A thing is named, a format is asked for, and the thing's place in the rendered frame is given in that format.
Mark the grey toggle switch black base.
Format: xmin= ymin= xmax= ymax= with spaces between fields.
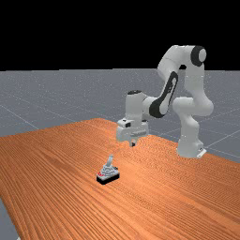
xmin=96 ymin=155 xmax=121 ymax=186

